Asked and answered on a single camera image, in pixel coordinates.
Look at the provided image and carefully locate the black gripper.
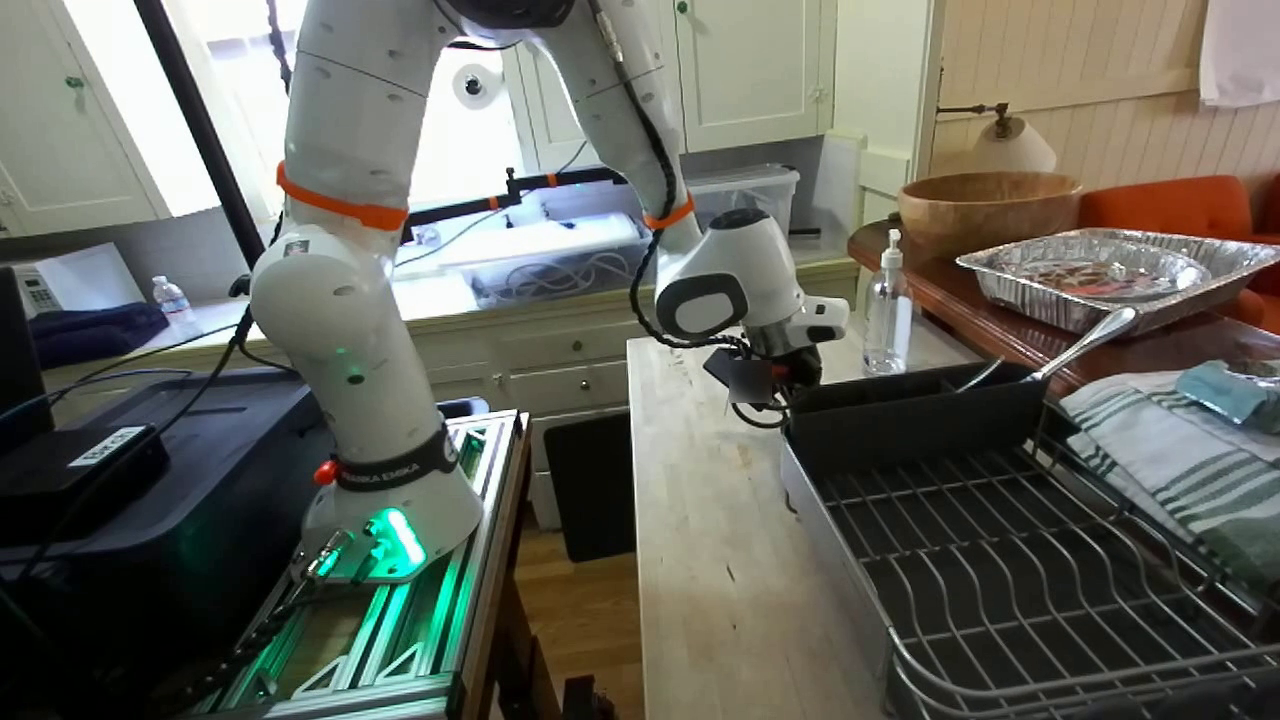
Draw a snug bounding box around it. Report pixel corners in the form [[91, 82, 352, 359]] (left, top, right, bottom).
[[734, 335, 824, 400]]

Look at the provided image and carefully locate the clear hand sanitizer pump bottle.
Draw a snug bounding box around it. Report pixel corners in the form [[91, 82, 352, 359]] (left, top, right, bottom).
[[861, 225, 919, 381]]

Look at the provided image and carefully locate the black cutlery holder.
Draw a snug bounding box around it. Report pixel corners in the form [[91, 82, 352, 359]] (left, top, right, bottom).
[[777, 359, 1052, 472]]

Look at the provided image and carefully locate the clear plastic storage bin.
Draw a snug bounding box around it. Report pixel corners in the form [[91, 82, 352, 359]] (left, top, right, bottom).
[[458, 208, 662, 306], [685, 159, 803, 244]]

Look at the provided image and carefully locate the grey drain tray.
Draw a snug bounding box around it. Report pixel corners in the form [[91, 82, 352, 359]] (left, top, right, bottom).
[[773, 436, 1280, 720]]

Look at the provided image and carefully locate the brown wooden tray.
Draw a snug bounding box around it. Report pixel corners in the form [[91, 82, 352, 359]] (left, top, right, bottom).
[[843, 217, 1280, 391]]

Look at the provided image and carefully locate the white drawer base cabinet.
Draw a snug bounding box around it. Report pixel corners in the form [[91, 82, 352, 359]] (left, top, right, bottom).
[[397, 280, 861, 527]]

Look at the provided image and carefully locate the large wooden bowl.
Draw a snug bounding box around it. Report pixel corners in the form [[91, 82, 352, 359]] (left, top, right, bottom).
[[896, 167, 1090, 265]]

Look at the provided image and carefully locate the aluminium foil tray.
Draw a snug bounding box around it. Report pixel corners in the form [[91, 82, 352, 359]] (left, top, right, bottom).
[[954, 225, 1280, 341]]

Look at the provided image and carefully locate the silver metal serving utensil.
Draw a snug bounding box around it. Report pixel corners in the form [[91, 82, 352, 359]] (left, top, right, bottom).
[[1018, 305, 1146, 391]]

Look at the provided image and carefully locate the table lamp white shade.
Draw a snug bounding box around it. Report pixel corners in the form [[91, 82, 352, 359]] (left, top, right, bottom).
[[934, 101, 1062, 180]]

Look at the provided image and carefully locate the green striped white towel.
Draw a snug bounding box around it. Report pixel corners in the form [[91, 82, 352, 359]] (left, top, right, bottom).
[[1057, 363, 1280, 591]]

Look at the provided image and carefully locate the orange couch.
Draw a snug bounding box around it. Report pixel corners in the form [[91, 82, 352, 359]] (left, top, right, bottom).
[[1075, 170, 1280, 335]]

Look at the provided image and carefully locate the teal food packet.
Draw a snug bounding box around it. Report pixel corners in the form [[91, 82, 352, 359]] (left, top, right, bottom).
[[1168, 357, 1280, 438]]

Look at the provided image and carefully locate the aluminium robot stand green light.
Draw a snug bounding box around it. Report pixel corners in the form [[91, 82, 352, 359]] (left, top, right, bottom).
[[197, 406, 531, 720]]

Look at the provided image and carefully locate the white hanging cloth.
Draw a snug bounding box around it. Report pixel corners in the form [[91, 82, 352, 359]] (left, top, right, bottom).
[[1195, 0, 1280, 112]]

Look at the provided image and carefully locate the large black equipment box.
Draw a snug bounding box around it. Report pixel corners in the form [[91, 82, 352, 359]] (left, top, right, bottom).
[[0, 369, 331, 698]]

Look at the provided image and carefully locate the small clear water bottle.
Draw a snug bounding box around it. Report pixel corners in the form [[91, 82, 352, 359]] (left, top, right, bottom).
[[144, 271, 197, 335]]

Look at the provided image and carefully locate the black tripod pole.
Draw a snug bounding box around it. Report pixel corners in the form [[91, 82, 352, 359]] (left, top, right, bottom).
[[131, 0, 273, 271]]

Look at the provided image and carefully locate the dark blue cloth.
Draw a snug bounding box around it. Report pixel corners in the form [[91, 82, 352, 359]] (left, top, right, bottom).
[[25, 298, 177, 371]]

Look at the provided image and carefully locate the black device white label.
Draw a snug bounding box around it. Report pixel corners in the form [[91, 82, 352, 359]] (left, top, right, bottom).
[[0, 421, 177, 544]]

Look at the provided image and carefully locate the white wall cabinet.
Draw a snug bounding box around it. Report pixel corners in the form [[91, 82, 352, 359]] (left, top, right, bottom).
[[0, 0, 225, 239], [673, 0, 843, 156]]

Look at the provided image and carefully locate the white wire dish rack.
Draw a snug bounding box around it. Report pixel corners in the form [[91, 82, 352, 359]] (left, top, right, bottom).
[[812, 433, 1280, 720]]

